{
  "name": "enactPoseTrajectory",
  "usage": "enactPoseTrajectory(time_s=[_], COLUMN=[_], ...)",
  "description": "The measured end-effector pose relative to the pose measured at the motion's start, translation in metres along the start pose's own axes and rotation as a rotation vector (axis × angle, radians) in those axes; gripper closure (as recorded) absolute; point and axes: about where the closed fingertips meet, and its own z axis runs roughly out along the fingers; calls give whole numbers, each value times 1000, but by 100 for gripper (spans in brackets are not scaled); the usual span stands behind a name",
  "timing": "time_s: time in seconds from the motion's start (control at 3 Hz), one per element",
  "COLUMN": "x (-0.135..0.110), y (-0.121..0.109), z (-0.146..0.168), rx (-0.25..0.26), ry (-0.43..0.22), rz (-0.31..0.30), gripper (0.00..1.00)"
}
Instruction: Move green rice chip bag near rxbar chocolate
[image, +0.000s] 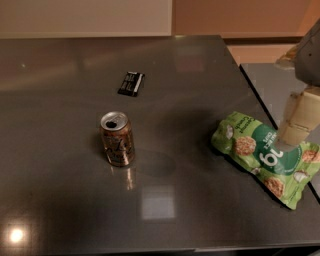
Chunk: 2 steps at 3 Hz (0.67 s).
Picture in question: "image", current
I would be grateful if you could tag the brown soda can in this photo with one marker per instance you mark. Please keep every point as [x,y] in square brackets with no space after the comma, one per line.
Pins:
[117,138]

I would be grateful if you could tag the green rice chip bag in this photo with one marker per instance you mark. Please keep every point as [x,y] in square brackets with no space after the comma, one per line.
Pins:
[251,144]

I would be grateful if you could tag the black rxbar chocolate bar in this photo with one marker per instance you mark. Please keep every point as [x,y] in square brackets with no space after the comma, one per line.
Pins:
[131,84]

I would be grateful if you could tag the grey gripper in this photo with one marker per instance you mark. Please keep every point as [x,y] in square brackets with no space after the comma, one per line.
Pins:
[310,58]

